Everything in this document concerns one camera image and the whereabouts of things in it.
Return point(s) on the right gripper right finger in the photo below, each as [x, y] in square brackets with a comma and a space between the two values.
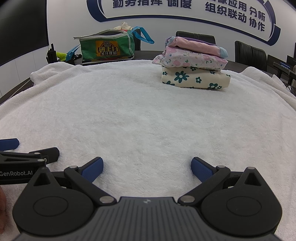
[211, 179]

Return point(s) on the cream green-flower garment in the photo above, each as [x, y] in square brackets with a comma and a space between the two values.
[190, 77]

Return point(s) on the person left hand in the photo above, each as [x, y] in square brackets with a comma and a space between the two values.
[2, 210]

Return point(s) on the black chair behind bag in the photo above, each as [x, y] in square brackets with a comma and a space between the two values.
[137, 42]

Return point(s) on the pink floral garment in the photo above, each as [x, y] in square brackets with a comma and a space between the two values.
[176, 57]

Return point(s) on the black wall screen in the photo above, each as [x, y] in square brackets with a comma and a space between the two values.
[23, 28]

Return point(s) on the white terry towel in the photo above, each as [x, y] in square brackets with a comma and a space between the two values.
[147, 132]

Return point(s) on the black walkie-talkie charger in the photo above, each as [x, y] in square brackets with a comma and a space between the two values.
[51, 55]

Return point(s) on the green zipper bag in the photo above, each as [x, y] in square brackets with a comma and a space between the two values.
[110, 45]

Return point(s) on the pink garment blue trim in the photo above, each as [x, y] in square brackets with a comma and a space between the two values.
[196, 46]

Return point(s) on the yellow-green object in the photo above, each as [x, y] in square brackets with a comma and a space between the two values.
[61, 56]

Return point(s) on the black office chair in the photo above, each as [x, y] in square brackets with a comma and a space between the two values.
[209, 39]
[250, 56]

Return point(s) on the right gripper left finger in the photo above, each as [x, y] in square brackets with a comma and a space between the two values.
[81, 179]

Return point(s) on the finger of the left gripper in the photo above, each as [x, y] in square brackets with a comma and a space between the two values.
[9, 144]
[51, 155]

